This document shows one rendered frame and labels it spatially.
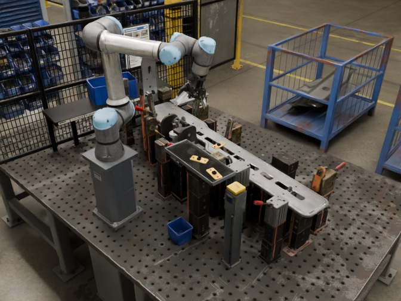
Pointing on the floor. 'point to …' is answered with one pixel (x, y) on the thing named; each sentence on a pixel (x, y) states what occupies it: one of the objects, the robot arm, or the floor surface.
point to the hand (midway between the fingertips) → (188, 107)
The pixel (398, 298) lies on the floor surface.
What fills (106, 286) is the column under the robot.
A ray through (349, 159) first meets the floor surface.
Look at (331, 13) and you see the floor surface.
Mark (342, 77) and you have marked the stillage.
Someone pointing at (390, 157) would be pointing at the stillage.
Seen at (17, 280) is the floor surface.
